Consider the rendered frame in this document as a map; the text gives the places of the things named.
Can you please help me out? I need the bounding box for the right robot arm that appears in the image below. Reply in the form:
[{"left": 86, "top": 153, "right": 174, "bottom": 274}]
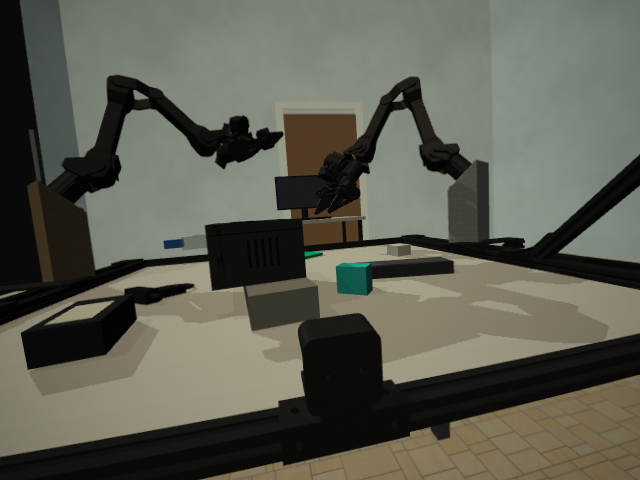
[{"left": 317, "top": 77, "right": 472, "bottom": 187}]

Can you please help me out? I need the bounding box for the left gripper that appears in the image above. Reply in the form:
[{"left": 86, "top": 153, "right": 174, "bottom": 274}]
[{"left": 228, "top": 128, "right": 284, "bottom": 163}]

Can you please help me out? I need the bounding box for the small beige block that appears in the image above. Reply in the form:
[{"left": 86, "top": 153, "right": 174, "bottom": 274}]
[{"left": 387, "top": 243, "right": 411, "bottom": 257}]

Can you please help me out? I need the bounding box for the teal cube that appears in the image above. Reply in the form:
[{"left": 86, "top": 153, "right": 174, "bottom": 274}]
[{"left": 336, "top": 263, "right": 373, "bottom": 296}]

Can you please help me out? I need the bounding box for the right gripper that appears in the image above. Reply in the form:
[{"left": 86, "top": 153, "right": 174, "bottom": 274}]
[{"left": 314, "top": 170, "right": 361, "bottom": 215}]

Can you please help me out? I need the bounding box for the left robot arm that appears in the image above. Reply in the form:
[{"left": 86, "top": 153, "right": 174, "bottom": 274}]
[{"left": 47, "top": 75, "right": 252, "bottom": 204}]

